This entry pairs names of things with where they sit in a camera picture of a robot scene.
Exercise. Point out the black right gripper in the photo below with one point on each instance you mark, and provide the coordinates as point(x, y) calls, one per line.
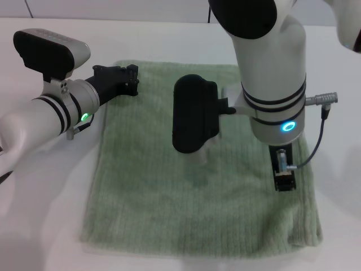
point(273, 161)

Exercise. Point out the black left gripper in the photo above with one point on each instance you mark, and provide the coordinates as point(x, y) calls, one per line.
point(108, 82)

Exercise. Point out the green terry towel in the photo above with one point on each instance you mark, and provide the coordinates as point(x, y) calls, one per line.
point(175, 197)

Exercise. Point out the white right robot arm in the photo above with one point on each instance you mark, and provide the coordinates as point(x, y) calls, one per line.
point(270, 70)

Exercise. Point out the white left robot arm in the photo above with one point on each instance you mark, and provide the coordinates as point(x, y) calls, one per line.
point(36, 124)

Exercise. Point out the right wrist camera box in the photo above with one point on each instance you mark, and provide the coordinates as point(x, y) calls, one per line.
point(194, 113)

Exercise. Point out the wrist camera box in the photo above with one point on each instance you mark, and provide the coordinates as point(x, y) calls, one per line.
point(48, 50)
point(194, 113)

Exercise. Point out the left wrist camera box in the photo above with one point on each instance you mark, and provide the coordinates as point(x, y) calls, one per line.
point(48, 50)

